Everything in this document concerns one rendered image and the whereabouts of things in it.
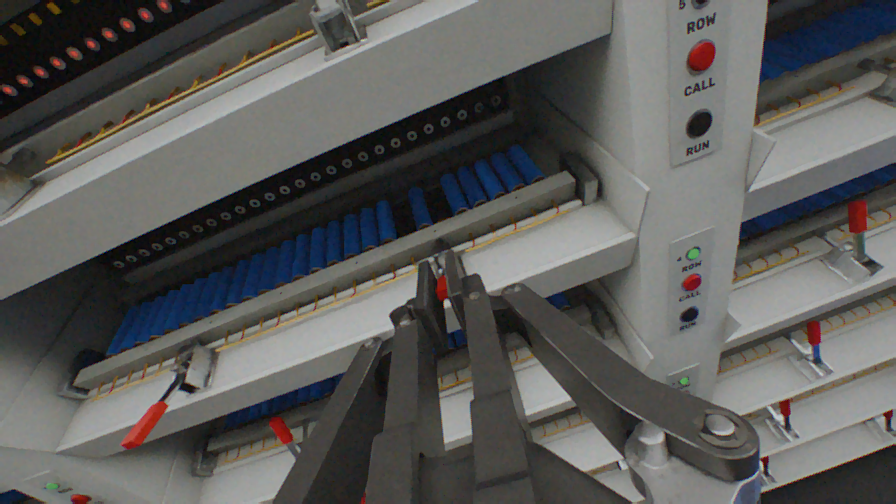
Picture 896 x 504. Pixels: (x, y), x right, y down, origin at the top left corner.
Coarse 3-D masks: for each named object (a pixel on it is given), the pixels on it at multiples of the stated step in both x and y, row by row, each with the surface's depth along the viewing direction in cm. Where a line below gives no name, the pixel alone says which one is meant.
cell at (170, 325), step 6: (180, 288) 37; (186, 288) 37; (180, 294) 36; (186, 294) 36; (180, 300) 35; (186, 300) 36; (174, 306) 35; (180, 306) 35; (174, 312) 34; (180, 312) 35; (168, 318) 34; (174, 318) 34; (168, 324) 33; (174, 324) 33; (168, 330) 33; (174, 330) 33
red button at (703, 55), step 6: (708, 42) 18; (696, 48) 19; (702, 48) 18; (708, 48) 18; (714, 48) 19; (696, 54) 19; (702, 54) 19; (708, 54) 19; (714, 54) 19; (690, 60) 19; (696, 60) 19; (702, 60) 19; (708, 60) 19; (696, 66) 19; (702, 66) 19; (708, 66) 19
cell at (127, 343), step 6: (144, 306) 37; (138, 312) 36; (144, 312) 36; (138, 318) 36; (144, 318) 36; (132, 324) 35; (138, 324) 35; (132, 330) 35; (138, 330) 35; (126, 336) 34; (132, 336) 34; (126, 342) 34; (132, 342) 34; (120, 348) 33; (126, 348) 34; (132, 348) 34
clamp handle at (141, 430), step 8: (176, 368) 27; (184, 368) 28; (184, 376) 28; (176, 384) 27; (168, 392) 26; (160, 400) 25; (168, 400) 25; (152, 408) 24; (160, 408) 25; (144, 416) 24; (152, 416) 24; (160, 416) 24; (136, 424) 23; (144, 424) 23; (152, 424) 24; (136, 432) 23; (144, 432) 23; (128, 440) 22; (136, 440) 22; (128, 448) 22
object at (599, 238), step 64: (576, 128) 28; (320, 192) 37; (576, 192) 29; (640, 192) 23; (192, 256) 39; (512, 256) 28; (576, 256) 26; (320, 320) 30; (384, 320) 28; (448, 320) 28; (64, 384) 31; (128, 384) 32; (256, 384) 29; (64, 448) 29
